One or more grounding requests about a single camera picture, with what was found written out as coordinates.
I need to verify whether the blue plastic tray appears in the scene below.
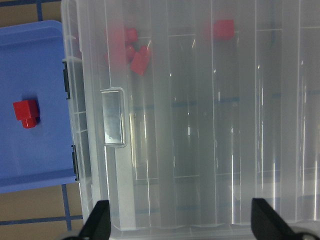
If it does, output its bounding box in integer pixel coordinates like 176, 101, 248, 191
0, 20, 77, 194

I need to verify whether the clear plastic storage box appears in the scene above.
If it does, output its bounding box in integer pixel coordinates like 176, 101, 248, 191
60, 0, 320, 240

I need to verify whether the red block cluster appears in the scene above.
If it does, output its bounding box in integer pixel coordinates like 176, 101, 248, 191
125, 44, 136, 63
124, 27, 138, 45

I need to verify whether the red block lone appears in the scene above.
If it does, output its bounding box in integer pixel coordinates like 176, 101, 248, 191
213, 19, 235, 41

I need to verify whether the clear plastic box lid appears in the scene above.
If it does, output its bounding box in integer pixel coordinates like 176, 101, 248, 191
82, 0, 320, 232

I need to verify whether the red block upper cluster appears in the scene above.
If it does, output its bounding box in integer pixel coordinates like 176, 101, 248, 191
124, 27, 138, 45

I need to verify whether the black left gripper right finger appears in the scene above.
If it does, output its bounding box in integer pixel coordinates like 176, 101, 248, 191
250, 198, 303, 240

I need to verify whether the red block middle cluster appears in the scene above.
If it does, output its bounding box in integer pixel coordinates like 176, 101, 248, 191
125, 44, 136, 63

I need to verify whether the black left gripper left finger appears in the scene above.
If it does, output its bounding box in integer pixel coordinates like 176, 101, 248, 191
78, 200, 111, 240

